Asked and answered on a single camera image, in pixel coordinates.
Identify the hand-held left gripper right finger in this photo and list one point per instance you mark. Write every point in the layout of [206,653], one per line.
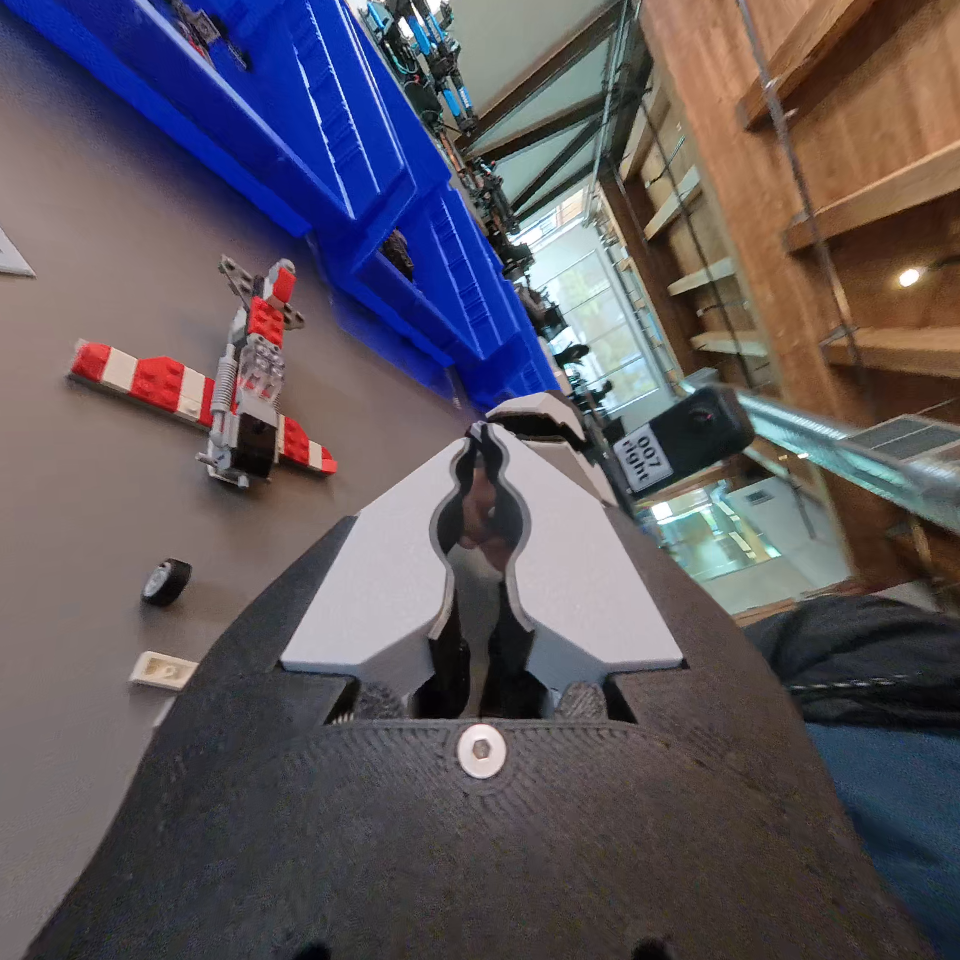
[593,600]

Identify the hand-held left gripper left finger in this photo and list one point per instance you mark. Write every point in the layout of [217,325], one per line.
[368,600]

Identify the small black toy wheel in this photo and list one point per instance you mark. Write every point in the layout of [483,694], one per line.
[167,582]

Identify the small beige toy brick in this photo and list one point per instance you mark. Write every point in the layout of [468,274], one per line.
[162,669]

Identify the silver ventilation duct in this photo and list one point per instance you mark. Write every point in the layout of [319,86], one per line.
[840,450]

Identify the person's black jacket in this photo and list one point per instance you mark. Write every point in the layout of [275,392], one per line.
[870,653]

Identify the person's legs in jeans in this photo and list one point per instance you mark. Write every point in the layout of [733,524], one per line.
[900,840]

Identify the person's right hand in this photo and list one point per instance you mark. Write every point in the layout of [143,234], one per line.
[488,510]

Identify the red white toy brick airplane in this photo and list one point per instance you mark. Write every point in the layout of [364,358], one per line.
[150,378]

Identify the white instruction booklet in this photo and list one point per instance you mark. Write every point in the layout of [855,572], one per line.
[11,258]

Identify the black camera tripod rig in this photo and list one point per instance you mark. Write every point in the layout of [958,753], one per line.
[428,53]

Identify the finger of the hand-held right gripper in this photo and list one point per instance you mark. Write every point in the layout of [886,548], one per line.
[596,473]
[548,417]

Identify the pile of toy bricks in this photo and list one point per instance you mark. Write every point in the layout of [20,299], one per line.
[203,27]
[401,252]

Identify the grey desk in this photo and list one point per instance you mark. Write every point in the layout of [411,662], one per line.
[90,570]

